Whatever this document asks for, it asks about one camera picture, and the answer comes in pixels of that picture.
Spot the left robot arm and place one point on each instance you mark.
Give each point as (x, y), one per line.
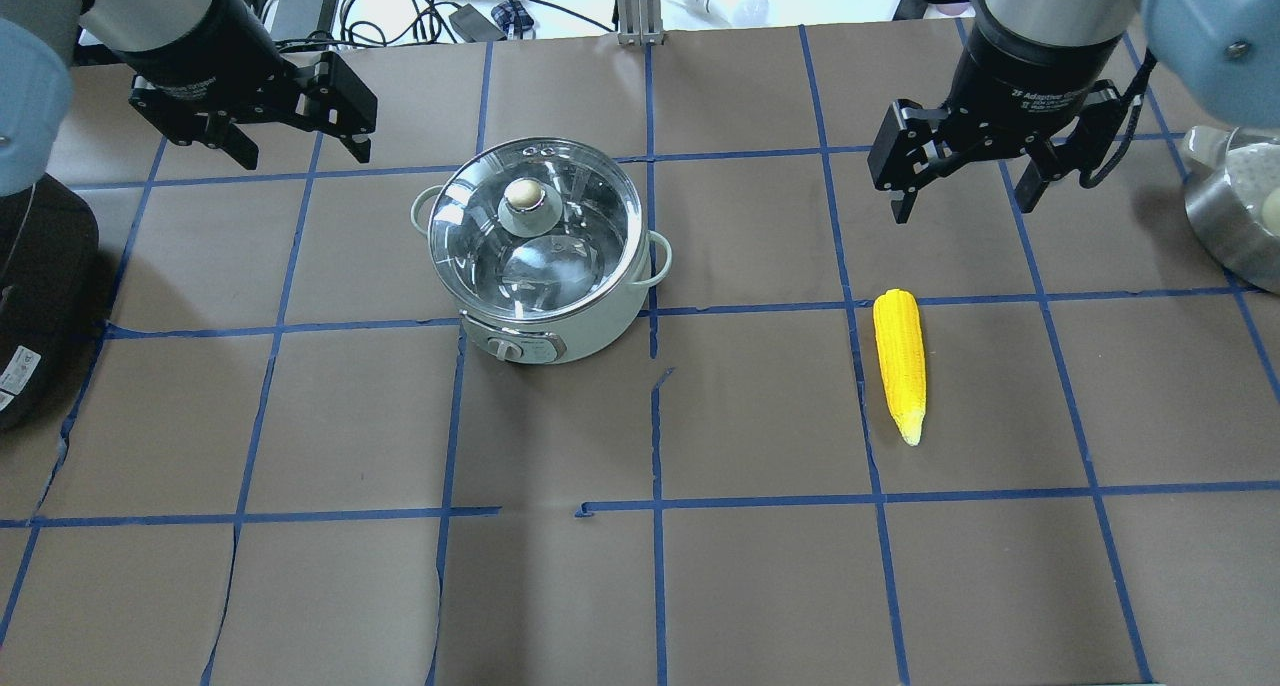
(39, 40)

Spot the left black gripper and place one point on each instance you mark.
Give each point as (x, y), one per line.
(198, 38)

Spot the pale green electric pot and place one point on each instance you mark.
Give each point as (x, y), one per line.
(576, 336)

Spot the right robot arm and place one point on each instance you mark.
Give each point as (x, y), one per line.
(1223, 51)

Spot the black power adapter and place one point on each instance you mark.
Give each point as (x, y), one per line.
(297, 22)

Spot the white light bulb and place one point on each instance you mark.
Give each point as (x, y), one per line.
(732, 13)

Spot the yellow corn cob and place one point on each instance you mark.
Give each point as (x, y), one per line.
(901, 357)

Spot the steel pot at right edge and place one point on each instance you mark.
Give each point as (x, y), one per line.
(1231, 199)

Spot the glass pot lid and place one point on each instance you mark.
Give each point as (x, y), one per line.
(535, 230)

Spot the aluminium profile post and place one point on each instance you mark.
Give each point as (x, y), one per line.
(639, 22)

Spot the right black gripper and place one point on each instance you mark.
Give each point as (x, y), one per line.
(1038, 64)

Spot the black appliance at left edge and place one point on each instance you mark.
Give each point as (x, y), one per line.
(49, 241)

